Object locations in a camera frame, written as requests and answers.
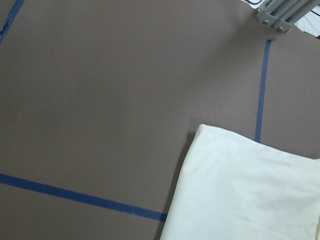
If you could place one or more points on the cream cat print t-shirt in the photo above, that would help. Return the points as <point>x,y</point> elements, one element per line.
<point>233,188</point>

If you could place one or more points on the aluminium frame post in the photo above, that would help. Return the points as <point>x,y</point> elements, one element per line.
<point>283,14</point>

